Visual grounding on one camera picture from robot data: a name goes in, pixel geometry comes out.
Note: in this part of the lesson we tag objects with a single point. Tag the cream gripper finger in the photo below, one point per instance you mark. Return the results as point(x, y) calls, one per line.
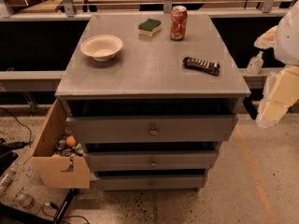
point(267, 39)
point(280, 92)

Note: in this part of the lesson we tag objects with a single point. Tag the dark rxbar chocolate bar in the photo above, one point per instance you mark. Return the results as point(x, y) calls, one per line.
point(202, 66)

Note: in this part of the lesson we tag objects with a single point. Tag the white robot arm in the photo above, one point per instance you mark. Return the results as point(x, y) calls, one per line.
point(286, 47)

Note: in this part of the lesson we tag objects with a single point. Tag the white paper bowl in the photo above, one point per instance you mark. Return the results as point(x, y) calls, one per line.
point(101, 48)

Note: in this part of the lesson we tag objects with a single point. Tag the clear sanitizer bottle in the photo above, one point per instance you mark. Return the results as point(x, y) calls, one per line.
point(255, 64)

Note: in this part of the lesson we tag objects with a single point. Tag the orange soda can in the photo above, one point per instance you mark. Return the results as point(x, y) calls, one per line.
point(179, 18)

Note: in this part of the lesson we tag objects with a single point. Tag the green yellow sponge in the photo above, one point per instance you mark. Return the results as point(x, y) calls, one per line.
point(149, 27)

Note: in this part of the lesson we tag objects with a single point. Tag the grey drawer cabinet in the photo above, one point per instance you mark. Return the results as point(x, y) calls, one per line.
point(145, 120)

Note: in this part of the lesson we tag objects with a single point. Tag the orange fruit in drawer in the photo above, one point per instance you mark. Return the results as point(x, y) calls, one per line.
point(71, 141)

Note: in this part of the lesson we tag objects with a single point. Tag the black stand bar on floor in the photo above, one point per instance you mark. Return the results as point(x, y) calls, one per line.
point(59, 216)

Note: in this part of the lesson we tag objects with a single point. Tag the open wooden side drawer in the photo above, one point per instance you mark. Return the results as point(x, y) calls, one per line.
point(55, 170)

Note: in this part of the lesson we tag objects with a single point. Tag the clear plastic bottle on floor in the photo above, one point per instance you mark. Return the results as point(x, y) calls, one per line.
point(6, 179)

